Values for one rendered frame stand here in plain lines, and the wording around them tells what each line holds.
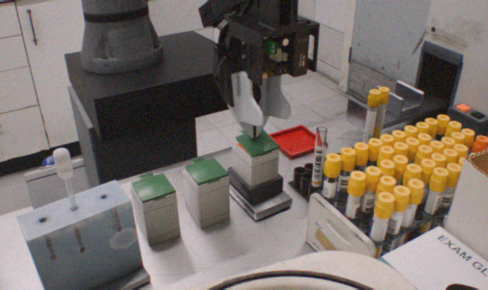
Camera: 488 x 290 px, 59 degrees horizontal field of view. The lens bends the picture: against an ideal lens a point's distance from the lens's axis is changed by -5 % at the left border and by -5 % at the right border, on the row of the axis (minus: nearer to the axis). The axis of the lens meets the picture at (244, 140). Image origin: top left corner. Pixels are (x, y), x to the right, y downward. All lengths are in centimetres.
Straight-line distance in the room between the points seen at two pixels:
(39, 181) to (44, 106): 169
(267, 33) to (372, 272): 23
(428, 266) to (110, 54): 60
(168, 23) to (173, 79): 219
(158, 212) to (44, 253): 14
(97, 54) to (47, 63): 135
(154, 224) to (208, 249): 7
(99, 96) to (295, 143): 31
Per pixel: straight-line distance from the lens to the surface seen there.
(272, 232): 54
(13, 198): 224
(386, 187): 43
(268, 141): 54
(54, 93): 220
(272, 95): 51
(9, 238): 59
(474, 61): 76
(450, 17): 78
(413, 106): 77
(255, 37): 42
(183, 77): 74
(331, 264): 35
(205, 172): 52
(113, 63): 79
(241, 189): 56
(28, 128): 225
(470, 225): 46
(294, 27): 44
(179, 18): 294
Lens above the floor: 124
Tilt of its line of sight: 31 degrees down
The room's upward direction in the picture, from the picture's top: straight up
